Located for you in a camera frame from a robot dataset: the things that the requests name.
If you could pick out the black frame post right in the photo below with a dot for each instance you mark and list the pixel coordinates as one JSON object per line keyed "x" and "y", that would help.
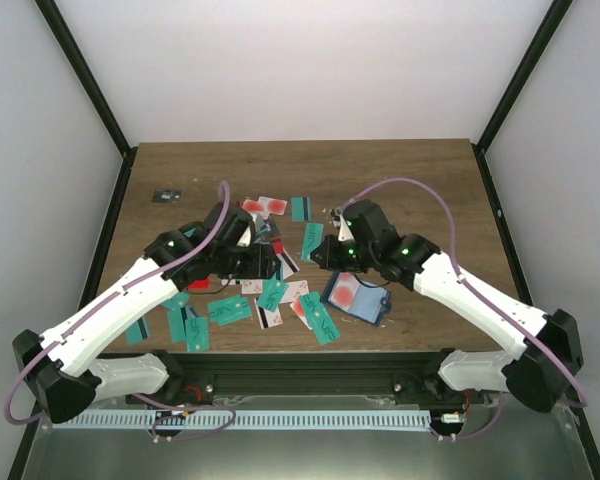
{"x": 541, "y": 39}

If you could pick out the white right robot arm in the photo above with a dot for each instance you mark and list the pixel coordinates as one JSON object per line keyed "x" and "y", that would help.
{"x": 538, "y": 351}

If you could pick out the black frame post left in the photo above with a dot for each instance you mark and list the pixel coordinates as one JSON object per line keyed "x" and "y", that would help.
{"x": 59, "y": 28}

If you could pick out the light blue slotted strip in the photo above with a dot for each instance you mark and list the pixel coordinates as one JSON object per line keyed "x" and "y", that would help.
{"x": 252, "y": 420}

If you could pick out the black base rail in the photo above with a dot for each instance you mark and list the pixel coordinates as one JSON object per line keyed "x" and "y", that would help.
{"x": 404, "y": 377}

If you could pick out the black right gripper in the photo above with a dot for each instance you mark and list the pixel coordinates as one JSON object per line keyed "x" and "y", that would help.
{"x": 330, "y": 261}

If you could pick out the black frame post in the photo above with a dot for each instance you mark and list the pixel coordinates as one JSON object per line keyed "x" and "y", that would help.
{"x": 59, "y": 28}
{"x": 541, "y": 39}

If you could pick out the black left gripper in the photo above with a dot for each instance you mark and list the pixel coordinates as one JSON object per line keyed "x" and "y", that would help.
{"x": 260, "y": 267}

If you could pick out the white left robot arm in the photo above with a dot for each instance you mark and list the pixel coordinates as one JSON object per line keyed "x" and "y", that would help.
{"x": 62, "y": 367}

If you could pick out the teal card black stripe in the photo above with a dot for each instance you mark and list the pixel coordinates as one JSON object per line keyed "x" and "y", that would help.
{"x": 301, "y": 209}
{"x": 137, "y": 332}

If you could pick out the white red blotch card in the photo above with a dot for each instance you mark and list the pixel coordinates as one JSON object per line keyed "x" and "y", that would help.
{"x": 265, "y": 206}

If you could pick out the blue card holder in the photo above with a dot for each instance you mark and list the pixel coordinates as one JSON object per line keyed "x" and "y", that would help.
{"x": 366, "y": 302}

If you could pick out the teal VIP card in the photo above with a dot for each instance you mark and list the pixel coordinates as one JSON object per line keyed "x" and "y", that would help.
{"x": 197, "y": 334}
{"x": 319, "y": 318}
{"x": 229, "y": 310}
{"x": 312, "y": 238}

